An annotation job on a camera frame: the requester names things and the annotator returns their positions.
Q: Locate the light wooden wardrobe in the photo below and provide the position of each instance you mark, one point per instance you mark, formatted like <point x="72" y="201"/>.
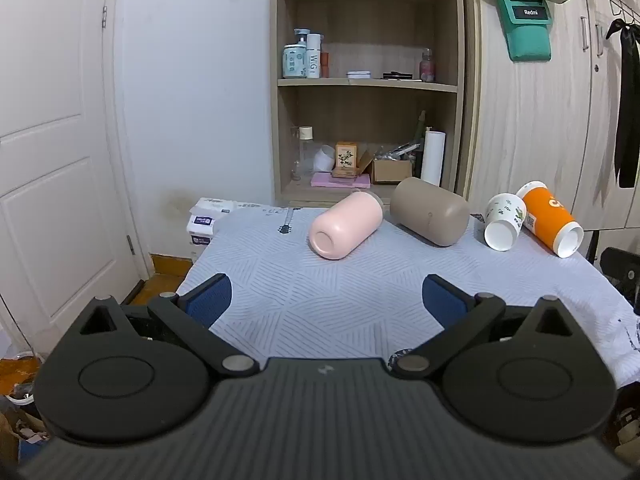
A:
<point x="550" y="135"/>

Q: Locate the orange paper cup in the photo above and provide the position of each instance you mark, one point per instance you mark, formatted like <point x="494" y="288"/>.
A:
<point x="547" y="217"/>

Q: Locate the teal print pump bottle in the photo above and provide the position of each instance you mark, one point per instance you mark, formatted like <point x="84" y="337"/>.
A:
<point x="295" y="62"/>

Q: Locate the flat black case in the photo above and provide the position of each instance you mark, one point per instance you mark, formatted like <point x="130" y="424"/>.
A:
<point x="397" y="76"/>

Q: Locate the light grey patterned cloth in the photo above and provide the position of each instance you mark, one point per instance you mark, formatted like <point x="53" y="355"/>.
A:
<point x="320" y="295"/>

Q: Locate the floral print box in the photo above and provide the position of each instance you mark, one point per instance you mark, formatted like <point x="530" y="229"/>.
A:
<point x="346" y="155"/>

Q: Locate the flat white tin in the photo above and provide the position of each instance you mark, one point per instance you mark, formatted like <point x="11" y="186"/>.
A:
<point x="358" y="75"/>

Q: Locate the black chair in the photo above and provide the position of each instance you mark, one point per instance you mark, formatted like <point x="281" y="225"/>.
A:
<point x="620" y="267"/>

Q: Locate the taupe cup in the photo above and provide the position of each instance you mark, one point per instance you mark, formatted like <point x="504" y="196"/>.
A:
<point x="430" y="210"/>

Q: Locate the pink cup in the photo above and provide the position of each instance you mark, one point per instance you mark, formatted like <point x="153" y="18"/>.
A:
<point x="347" y="222"/>

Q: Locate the clear bottle cream cap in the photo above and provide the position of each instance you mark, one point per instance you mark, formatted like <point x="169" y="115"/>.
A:
<point x="303" y="155"/>

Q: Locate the white paper roll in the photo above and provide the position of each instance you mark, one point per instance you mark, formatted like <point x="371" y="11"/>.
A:
<point x="433" y="157"/>

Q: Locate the floor clutter pile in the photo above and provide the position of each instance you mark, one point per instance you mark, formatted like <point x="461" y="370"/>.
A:
<point x="17" y="410"/>

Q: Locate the teal pouch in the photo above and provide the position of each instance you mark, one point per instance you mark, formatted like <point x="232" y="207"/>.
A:
<point x="527" y="35"/>

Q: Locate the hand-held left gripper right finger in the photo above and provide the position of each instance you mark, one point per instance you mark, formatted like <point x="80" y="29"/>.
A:
<point x="442" y="302"/>

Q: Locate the black hanging ribbon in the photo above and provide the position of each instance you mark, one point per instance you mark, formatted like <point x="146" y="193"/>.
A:
<point x="627" y="110"/>

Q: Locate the open cardboard box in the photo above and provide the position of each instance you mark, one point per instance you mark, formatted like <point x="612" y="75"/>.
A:
<point x="390" y="172"/>

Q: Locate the dark green bottle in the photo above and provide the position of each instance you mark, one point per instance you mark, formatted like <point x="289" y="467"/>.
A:
<point x="419" y="132"/>

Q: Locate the small red box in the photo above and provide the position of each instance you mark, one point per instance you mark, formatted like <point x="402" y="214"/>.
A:
<point x="325" y="65"/>

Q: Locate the pink glass jar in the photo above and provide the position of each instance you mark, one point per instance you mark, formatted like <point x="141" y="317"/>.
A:
<point x="427" y="70"/>

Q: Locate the wooden shelf unit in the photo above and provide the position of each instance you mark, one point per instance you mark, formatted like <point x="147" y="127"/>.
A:
<point x="367" y="85"/>

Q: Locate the blue label tissue pack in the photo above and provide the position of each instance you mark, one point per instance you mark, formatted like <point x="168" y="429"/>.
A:
<point x="201" y="230"/>

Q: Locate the flat pink box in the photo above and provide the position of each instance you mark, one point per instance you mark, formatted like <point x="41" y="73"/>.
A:
<point x="340" y="180"/>

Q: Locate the white door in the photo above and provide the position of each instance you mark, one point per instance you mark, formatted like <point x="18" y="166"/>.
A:
<point x="50" y="160"/>

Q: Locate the small white cup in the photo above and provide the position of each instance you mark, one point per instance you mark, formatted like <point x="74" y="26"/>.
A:
<point x="324" y="159"/>

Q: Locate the tall white bottle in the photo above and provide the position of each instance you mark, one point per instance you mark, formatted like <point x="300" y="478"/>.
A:
<point x="314" y="57"/>

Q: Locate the white floral paper cup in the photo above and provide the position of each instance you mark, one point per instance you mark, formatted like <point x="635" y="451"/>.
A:
<point x="506" y="215"/>

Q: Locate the white tissue pack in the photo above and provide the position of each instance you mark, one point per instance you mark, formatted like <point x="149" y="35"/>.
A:
<point x="215" y="207"/>

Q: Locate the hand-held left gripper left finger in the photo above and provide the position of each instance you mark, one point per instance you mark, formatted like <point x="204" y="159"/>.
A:
<point x="210" y="302"/>

